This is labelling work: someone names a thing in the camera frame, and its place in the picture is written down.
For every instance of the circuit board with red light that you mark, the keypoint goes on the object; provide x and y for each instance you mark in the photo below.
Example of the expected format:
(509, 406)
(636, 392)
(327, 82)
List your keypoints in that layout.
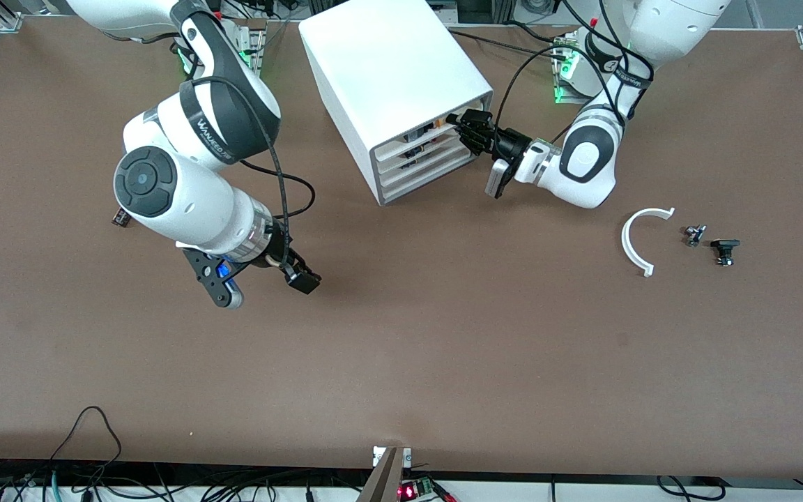
(415, 490)

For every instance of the white curved plastic clip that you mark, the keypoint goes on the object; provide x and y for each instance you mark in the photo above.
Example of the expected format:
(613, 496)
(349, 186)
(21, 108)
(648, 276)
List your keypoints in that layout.
(626, 244)

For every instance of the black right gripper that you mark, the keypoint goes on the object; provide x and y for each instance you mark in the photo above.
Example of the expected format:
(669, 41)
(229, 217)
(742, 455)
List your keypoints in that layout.
(279, 252)

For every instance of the small grey metal component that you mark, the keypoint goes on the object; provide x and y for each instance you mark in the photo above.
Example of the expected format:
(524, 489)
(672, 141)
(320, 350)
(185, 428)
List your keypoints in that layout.
(694, 234)

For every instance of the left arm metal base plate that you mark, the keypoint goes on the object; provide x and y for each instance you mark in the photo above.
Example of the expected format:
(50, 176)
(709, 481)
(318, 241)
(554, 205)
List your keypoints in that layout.
(563, 77)

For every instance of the grey metal camera bracket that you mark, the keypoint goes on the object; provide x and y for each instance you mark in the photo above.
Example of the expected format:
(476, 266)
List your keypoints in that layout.
(386, 477)

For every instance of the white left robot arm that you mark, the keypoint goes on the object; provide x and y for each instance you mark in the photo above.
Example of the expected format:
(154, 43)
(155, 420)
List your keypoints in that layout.
(597, 153)

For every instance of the small black clamp part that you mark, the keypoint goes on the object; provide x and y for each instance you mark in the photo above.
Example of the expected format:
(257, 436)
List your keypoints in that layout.
(725, 246)

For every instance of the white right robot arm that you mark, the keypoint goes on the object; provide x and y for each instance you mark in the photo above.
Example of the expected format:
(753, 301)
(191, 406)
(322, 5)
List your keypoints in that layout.
(185, 181)

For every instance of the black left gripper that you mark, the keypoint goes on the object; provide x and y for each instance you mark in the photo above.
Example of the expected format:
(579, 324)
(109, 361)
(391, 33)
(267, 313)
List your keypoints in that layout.
(509, 143)

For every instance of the small black cylindrical component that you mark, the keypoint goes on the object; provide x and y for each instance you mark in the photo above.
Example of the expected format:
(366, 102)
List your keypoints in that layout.
(120, 218)

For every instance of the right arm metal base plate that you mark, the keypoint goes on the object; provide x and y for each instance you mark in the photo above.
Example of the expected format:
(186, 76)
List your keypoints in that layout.
(256, 52)

